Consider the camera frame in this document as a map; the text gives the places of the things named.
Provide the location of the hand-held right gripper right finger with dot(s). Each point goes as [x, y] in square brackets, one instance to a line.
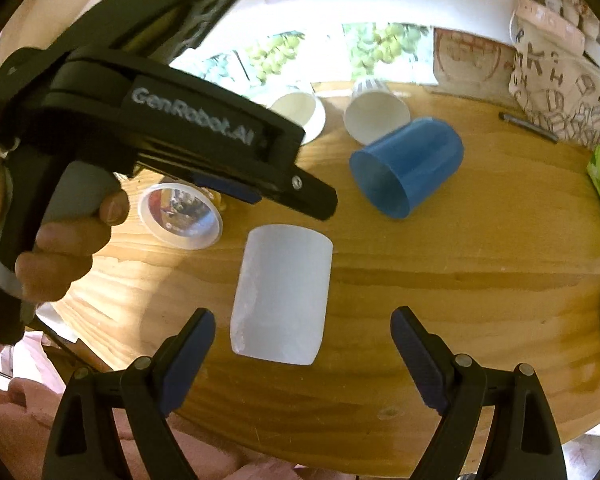
[421, 365]

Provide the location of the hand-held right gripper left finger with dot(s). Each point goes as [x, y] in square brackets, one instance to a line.
[186, 364]

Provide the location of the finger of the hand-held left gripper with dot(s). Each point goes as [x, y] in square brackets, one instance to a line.
[225, 187]
[310, 197]

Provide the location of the frosted white plastic cup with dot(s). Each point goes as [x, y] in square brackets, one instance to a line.
[280, 295]

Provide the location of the plain white cup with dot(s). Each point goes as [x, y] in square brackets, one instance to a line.
[302, 110]

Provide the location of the white paper cup striped base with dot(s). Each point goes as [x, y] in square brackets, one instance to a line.
[375, 117]

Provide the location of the blue plastic cup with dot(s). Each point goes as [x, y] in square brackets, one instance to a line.
[410, 165]

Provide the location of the pink cloth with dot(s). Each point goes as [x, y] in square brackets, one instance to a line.
[20, 410]

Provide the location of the dark pen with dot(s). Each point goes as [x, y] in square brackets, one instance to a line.
[527, 126]

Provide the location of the beige printed tote bag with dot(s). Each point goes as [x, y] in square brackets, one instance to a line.
[555, 85]

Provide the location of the grape wall poster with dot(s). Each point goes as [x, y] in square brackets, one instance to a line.
[270, 55]
[385, 47]

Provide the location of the brown wall poster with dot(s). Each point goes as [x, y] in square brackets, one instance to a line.
[470, 57]

